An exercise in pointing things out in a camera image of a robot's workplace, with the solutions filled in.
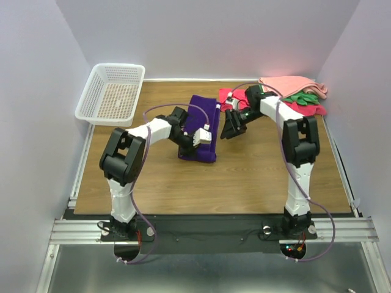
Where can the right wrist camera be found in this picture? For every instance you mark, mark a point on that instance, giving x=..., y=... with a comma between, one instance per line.
x=234, y=102

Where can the aluminium frame rail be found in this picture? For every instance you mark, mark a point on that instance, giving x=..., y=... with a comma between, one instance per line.
x=347, y=230

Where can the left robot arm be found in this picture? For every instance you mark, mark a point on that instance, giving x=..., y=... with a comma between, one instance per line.
x=125, y=154

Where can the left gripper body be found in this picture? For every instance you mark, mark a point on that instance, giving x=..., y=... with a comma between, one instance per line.
x=186, y=145

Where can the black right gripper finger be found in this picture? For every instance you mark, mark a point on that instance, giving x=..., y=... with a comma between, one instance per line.
x=240, y=130
x=228, y=131

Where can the white plastic basket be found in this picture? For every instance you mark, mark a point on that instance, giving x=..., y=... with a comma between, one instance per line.
x=111, y=94

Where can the salmon pink towel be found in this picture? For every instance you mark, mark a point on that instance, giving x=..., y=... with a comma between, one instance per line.
x=290, y=85

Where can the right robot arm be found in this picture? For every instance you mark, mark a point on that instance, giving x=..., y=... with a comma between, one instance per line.
x=299, y=143

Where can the hot pink towel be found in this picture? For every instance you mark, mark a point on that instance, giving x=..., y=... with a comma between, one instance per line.
x=239, y=93

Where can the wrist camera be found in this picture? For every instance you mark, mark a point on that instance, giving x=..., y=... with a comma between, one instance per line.
x=202, y=136
x=234, y=102

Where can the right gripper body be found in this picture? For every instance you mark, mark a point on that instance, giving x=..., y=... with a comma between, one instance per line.
x=241, y=118

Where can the green towel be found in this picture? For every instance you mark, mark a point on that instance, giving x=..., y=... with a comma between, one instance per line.
x=300, y=98

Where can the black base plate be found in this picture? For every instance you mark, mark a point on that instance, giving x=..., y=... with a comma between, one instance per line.
x=204, y=234

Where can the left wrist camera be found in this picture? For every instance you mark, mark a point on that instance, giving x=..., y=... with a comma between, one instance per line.
x=202, y=136

